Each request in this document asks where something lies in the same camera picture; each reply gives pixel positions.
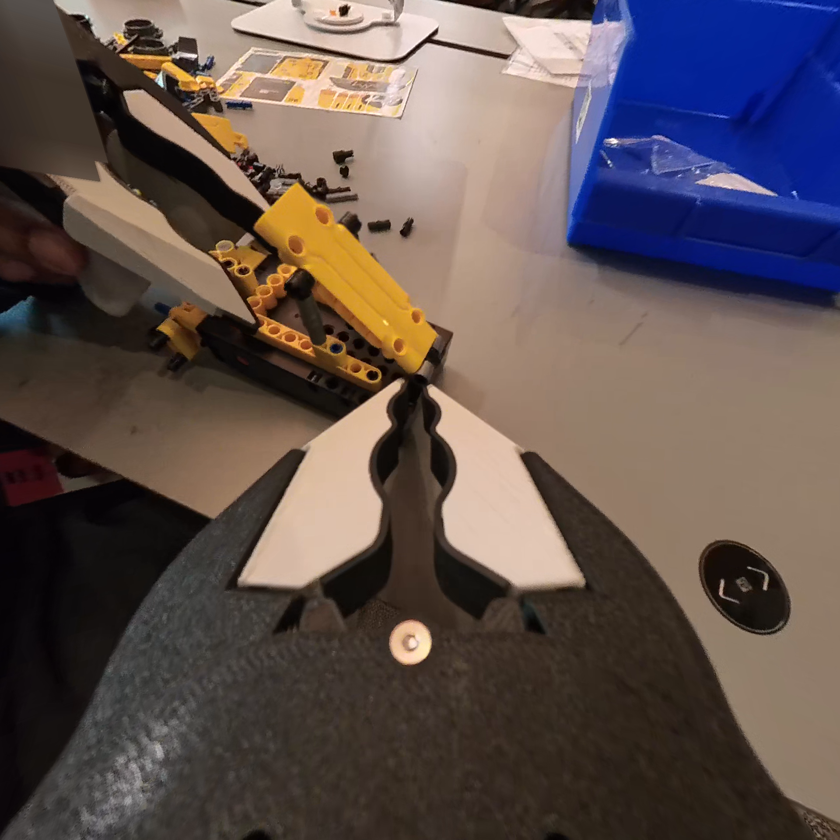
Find yellow black toy brick assembly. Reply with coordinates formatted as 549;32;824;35
150;182;454;417

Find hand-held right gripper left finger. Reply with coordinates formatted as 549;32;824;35
238;379;408;590

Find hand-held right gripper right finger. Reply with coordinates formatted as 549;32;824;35
420;384;586;590

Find clear plastic bag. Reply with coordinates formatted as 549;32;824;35
600;134;798;198

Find blue plastic bin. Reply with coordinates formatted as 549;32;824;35
567;0;840;293

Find white paper sheet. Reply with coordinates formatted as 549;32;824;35
502;14;595;86

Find red tag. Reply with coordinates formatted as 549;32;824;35
0;449;64;508

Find pile of toy brick parts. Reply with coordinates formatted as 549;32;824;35
98;16;329;204

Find scattered black toy pins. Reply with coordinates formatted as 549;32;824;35
331;150;416;238

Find person's left hand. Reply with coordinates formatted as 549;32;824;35
0;197;86;284

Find round black desk grommet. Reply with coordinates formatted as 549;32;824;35
699;539;791;635

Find yellow printed sticker sheet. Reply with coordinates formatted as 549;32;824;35
217;47;419;119

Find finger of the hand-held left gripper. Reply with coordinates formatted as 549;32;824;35
62;164;260;326
115;89;274;232

